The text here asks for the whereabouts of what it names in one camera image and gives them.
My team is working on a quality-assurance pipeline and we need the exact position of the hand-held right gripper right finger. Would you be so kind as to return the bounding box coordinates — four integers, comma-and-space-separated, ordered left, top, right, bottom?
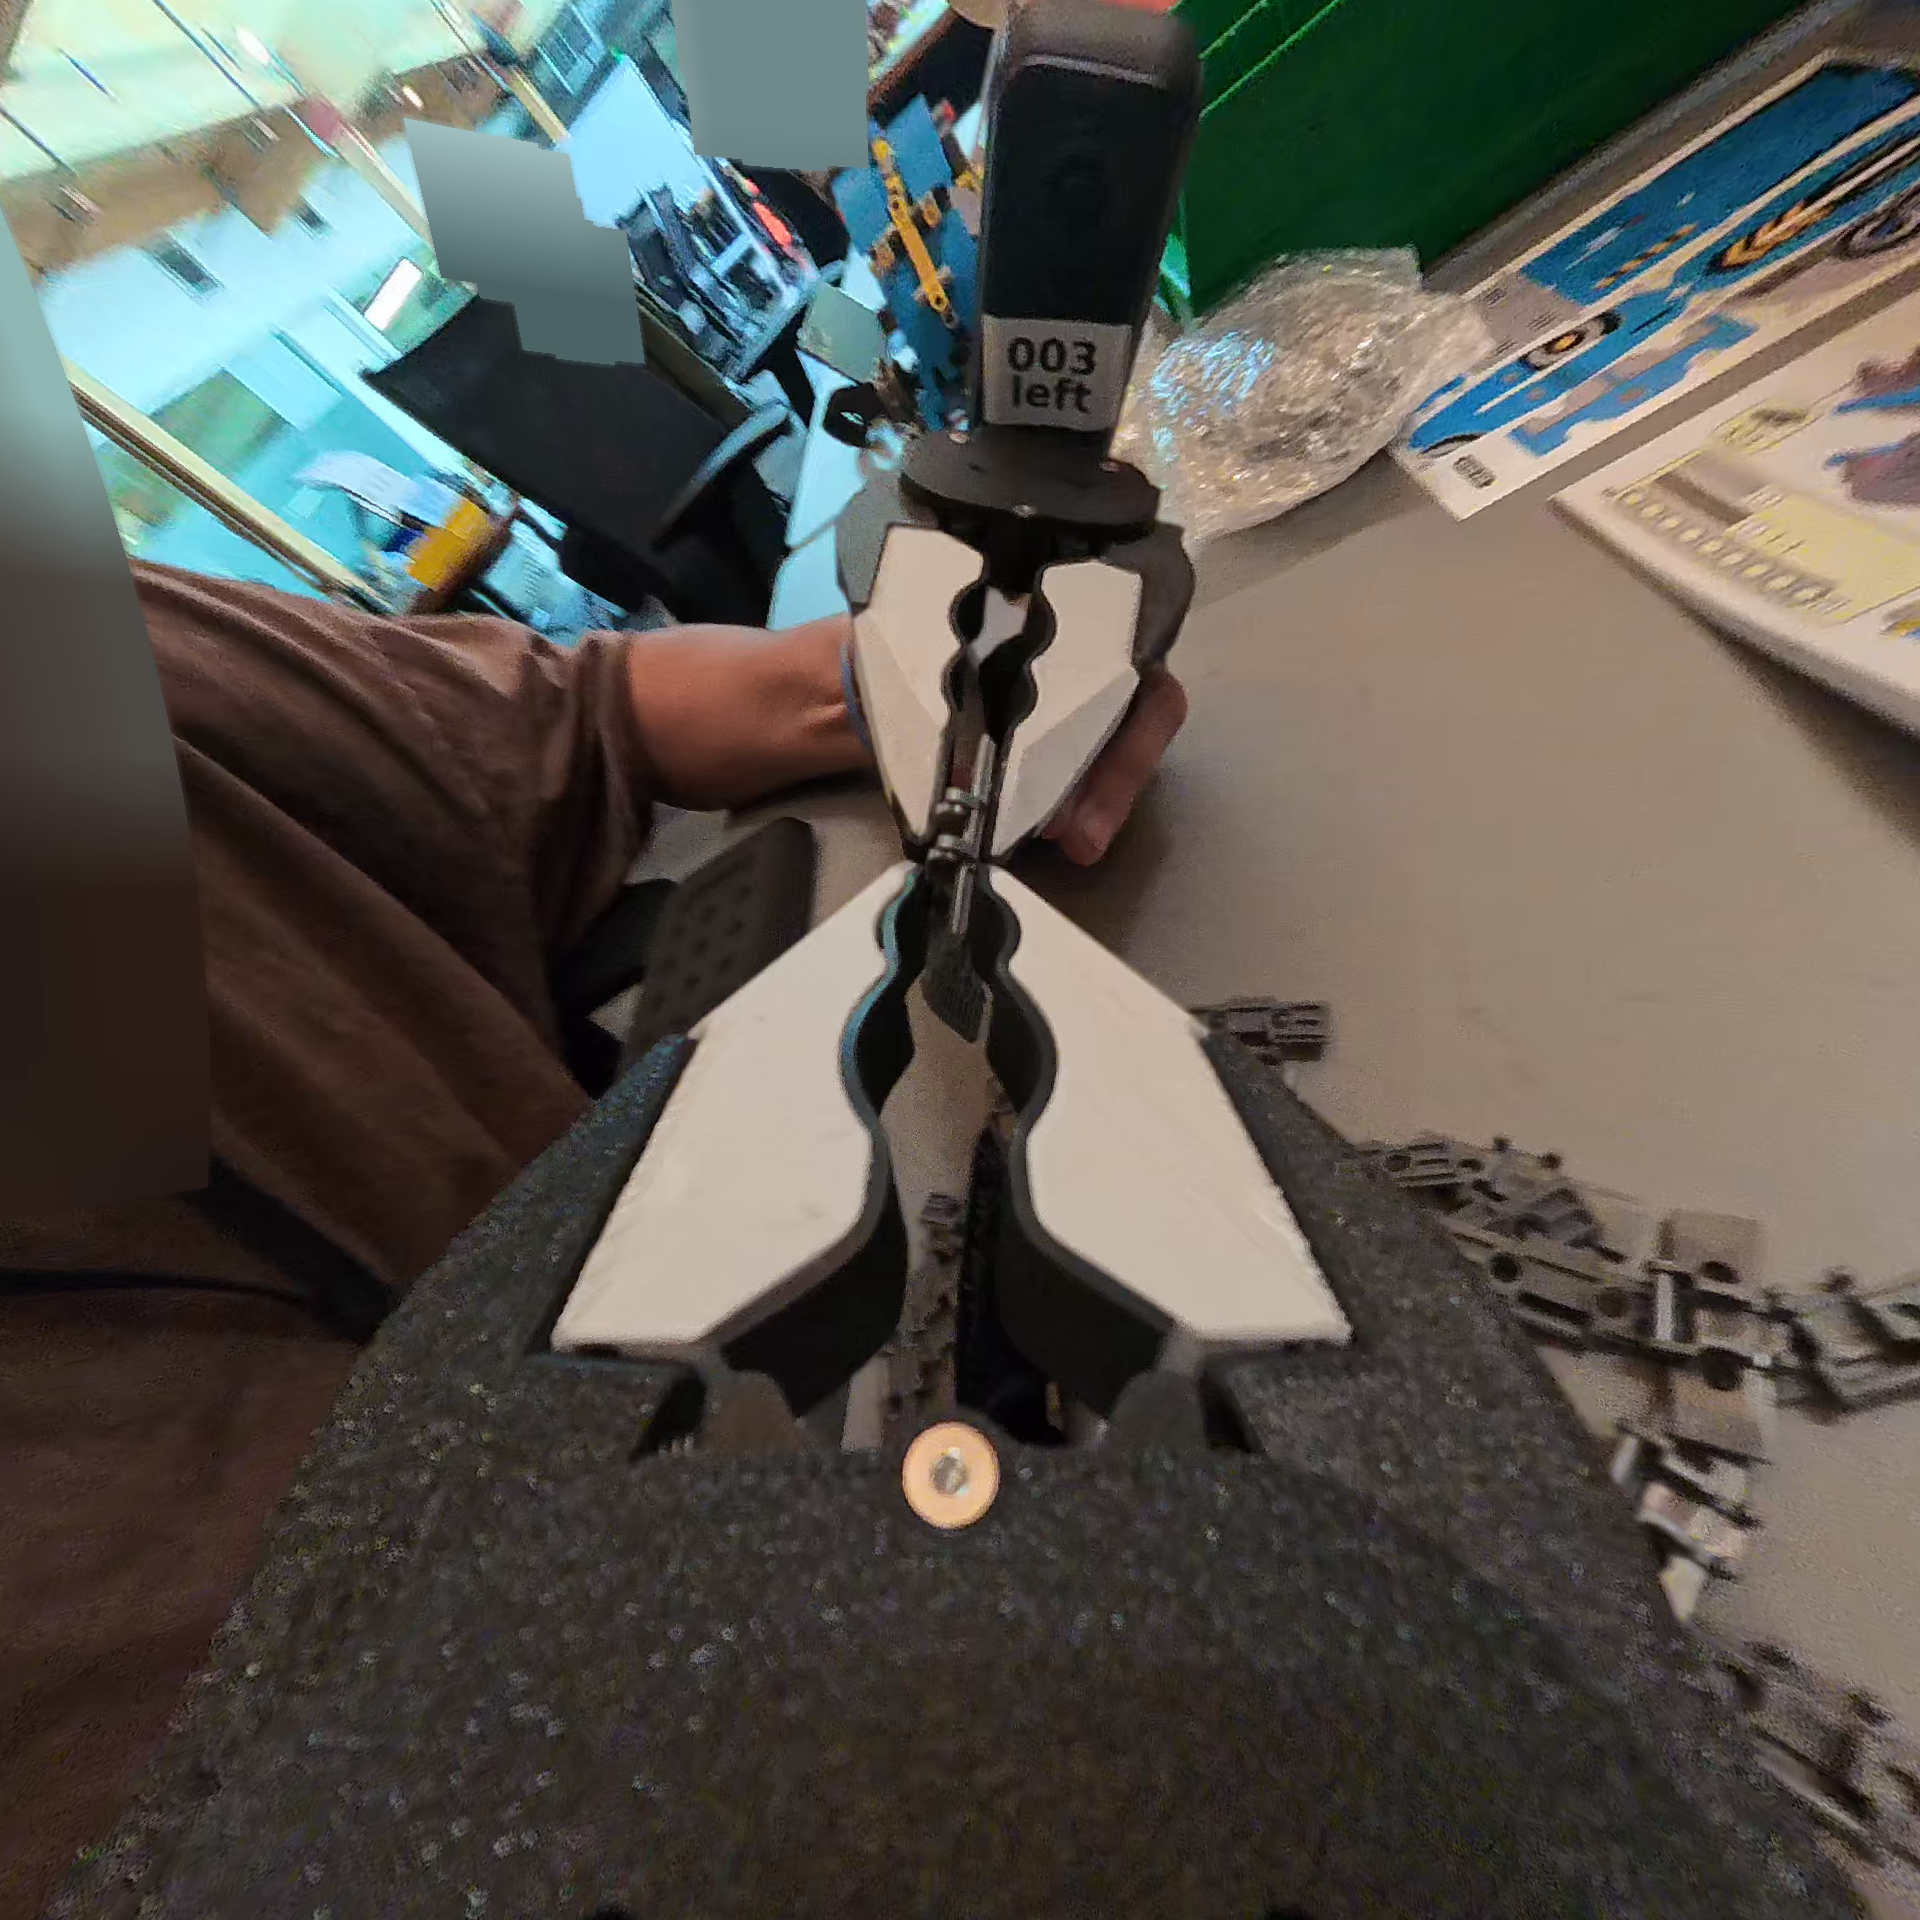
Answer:
983, 867, 1355, 1374

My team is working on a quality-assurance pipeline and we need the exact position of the grey desk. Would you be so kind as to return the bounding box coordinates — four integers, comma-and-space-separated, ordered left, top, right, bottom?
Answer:
765, 239, 1920, 1920

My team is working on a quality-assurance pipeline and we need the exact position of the blue brick model vehicle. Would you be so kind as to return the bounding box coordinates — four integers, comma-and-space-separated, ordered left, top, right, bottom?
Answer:
829, 93, 994, 440

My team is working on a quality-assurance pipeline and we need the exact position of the blue sticker sheet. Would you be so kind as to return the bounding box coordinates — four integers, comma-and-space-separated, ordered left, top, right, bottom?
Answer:
1390, 40, 1920, 521

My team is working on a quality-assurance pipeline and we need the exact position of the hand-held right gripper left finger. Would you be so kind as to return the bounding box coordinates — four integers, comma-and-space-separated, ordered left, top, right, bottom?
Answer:
551, 867, 922, 1412

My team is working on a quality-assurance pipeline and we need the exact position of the clear bag of small parts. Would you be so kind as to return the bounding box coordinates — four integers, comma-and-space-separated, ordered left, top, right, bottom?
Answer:
1112, 245, 1497, 544

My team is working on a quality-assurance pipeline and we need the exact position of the black perforated foam pad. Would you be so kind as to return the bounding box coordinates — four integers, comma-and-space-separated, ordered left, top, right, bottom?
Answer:
619, 813, 823, 1070

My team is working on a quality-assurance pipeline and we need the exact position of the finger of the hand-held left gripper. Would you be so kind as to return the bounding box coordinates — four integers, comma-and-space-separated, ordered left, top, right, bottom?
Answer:
985, 564, 1151, 863
847, 525, 992, 867

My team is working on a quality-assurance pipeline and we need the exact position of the pile of grey track links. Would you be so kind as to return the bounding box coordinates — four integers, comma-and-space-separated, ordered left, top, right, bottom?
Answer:
885, 991, 1920, 1864

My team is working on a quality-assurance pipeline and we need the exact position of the open instruction booklet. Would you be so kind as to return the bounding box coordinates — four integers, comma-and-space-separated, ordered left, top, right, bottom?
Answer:
1549, 296, 1920, 732

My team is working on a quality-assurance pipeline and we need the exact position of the green plastic bin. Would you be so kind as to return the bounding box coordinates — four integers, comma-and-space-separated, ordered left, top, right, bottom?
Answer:
1158, 0, 1818, 320

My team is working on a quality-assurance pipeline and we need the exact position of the yellow bin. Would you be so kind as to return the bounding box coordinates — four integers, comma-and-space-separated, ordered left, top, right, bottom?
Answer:
401, 491, 499, 592

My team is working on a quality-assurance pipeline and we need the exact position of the person's left hand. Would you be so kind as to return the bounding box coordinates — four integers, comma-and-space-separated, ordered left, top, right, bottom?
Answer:
1038, 663, 1190, 868

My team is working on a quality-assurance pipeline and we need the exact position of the person's left forearm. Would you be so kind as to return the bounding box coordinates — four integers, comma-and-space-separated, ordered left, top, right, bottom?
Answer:
619, 612, 874, 806

